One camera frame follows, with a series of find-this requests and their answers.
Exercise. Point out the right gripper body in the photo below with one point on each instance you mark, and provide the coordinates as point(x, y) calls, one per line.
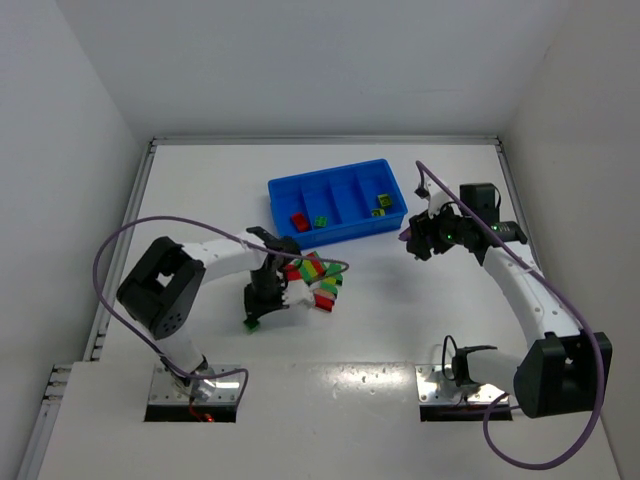
point(421, 234)

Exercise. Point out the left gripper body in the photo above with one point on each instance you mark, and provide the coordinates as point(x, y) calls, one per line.
point(263, 301)

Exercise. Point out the small green lego brick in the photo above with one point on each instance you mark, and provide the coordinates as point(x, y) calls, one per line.
point(251, 324)

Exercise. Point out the red lego brick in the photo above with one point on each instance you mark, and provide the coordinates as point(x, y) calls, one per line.
point(300, 222)

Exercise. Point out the purple green lego stack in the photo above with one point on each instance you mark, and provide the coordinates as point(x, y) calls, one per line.
point(405, 235)

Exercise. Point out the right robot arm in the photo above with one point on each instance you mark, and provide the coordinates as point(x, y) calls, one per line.
point(565, 370)

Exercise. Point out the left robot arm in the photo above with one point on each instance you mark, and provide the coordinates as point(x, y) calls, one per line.
point(160, 290)

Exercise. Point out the red green striped lego stack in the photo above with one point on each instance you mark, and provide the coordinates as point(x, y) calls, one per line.
point(307, 270)

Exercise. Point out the blue divided plastic bin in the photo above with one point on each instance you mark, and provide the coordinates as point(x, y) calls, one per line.
point(345, 195)

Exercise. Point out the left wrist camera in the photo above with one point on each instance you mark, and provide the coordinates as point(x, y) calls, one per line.
point(298, 293)

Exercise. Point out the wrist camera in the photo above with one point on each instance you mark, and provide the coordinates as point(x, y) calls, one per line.
point(435, 197)
point(298, 293)

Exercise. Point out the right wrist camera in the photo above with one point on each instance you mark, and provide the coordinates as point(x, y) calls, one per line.
point(435, 197)

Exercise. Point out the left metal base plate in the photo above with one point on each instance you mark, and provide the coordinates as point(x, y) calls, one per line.
point(165, 390)

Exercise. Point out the metal base plate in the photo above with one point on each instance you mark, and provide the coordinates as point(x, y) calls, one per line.
point(435, 390)
point(165, 390)

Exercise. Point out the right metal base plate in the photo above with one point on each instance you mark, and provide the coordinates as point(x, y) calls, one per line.
point(435, 390)

